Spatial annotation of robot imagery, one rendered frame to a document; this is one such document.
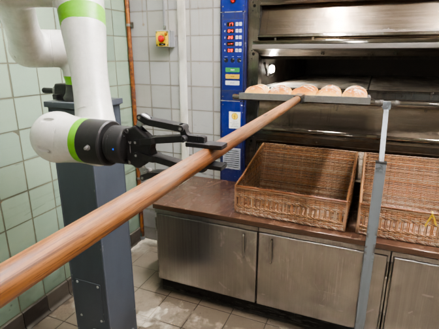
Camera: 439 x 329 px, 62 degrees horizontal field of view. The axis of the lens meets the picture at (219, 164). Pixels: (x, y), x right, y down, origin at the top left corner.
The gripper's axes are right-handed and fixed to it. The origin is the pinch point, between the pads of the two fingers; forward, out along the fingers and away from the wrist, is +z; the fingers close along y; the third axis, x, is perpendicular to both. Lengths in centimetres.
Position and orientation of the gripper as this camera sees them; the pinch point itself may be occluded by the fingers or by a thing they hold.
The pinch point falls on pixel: (206, 154)
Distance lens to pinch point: 65.9
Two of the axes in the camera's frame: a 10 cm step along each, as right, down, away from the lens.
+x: -3.7, 2.7, -8.9
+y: -0.1, 9.6, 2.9
